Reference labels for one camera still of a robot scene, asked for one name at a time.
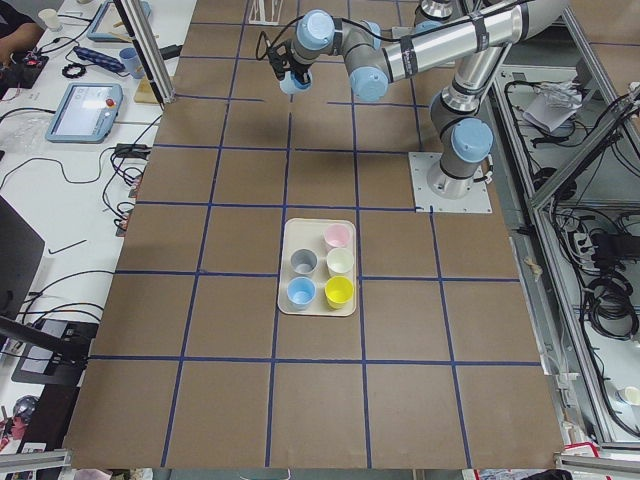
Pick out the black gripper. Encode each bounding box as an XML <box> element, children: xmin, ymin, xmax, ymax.
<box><xmin>288</xmin><ymin>58</ymin><xmax>312</xmax><ymax>85</ymax></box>

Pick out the light blue ikea cup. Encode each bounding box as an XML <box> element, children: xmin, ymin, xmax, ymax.
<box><xmin>279</xmin><ymin>71</ymin><xmax>313</xmax><ymax>95</ymax></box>

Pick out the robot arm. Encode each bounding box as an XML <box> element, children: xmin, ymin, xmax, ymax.
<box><xmin>267</xmin><ymin>1</ymin><xmax>568</xmax><ymax>199</ymax></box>
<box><xmin>413</xmin><ymin>0</ymin><xmax>453</xmax><ymax>33</ymax></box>

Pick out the person forearm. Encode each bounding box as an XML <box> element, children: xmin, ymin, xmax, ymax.
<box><xmin>1</xmin><ymin>22</ymin><xmax>44</xmax><ymax>66</ymax></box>

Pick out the pink cup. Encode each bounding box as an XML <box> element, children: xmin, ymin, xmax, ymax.
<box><xmin>323</xmin><ymin>223</ymin><xmax>351</xmax><ymax>252</ymax></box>

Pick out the grey cup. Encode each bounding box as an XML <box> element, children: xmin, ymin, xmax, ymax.
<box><xmin>290</xmin><ymin>249</ymin><xmax>318</xmax><ymax>277</ymax></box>

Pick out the white cup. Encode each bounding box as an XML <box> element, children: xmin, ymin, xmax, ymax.
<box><xmin>326</xmin><ymin>248</ymin><xmax>355</xmax><ymax>277</ymax></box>

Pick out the blue cup on tray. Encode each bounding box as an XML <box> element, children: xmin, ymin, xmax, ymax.
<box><xmin>286</xmin><ymin>276</ymin><xmax>316</xmax><ymax>311</ymax></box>

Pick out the yellow cup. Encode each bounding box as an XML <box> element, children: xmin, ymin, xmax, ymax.
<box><xmin>324</xmin><ymin>276</ymin><xmax>354</xmax><ymax>310</ymax></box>

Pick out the paper cup on desk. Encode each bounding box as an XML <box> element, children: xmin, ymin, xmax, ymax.
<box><xmin>38</xmin><ymin>8</ymin><xmax>62</xmax><ymax>32</ymax></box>

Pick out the paper cup in cabinet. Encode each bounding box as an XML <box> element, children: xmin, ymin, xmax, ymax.
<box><xmin>616</xmin><ymin>386</ymin><xmax>640</xmax><ymax>406</ymax></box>

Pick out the wooden stand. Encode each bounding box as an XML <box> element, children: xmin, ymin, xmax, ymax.
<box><xmin>134</xmin><ymin>77</ymin><xmax>164</xmax><ymax>105</ymax></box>

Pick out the cream plastic tray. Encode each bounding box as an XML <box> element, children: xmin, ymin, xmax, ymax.
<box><xmin>277</xmin><ymin>218</ymin><xmax>357</xmax><ymax>317</ymax></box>

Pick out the blue mug on desk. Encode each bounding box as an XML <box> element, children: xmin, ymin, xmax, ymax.
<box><xmin>119</xmin><ymin>47</ymin><xmax>144</xmax><ymax>79</ymax></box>

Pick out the far teach pendant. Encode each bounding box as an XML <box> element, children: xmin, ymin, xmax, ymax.
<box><xmin>86</xmin><ymin>1</ymin><xmax>130</xmax><ymax>42</ymax></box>

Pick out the teach pendant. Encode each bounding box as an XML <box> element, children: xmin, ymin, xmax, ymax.
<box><xmin>45</xmin><ymin>82</ymin><xmax>123</xmax><ymax>144</ymax></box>
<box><xmin>86</xmin><ymin>1</ymin><xmax>130</xmax><ymax>42</ymax></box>

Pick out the near teach pendant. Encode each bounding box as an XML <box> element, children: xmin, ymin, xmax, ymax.
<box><xmin>45</xmin><ymin>82</ymin><xmax>123</xmax><ymax>144</ymax></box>

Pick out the crumpled white paper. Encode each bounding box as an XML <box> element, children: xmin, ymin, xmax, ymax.
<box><xmin>522</xmin><ymin>81</ymin><xmax>583</xmax><ymax>133</ymax></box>

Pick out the black monitor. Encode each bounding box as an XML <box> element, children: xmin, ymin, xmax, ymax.
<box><xmin>0</xmin><ymin>197</ymin><xmax>45</xmax><ymax>319</ymax></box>

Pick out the white wire cup rack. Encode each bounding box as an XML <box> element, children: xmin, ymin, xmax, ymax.
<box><xmin>248</xmin><ymin>0</ymin><xmax>284</xmax><ymax>26</ymax></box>

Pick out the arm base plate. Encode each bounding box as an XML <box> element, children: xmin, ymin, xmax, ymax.
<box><xmin>408</xmin><ymin>152</ymin><xmax>493</xmax><ymax>214</ymax></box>

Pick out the aluminium frame post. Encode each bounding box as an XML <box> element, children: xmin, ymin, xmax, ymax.
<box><xmin>114</xmin><ymin>0</ymin><xmax>175</xmax><ymax>107</ymax></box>

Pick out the black ring part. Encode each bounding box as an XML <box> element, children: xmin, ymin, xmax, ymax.
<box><xmin>61</xmin><ymin>62</ymin><xmax>87</xmax><ymax>79</ymax></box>

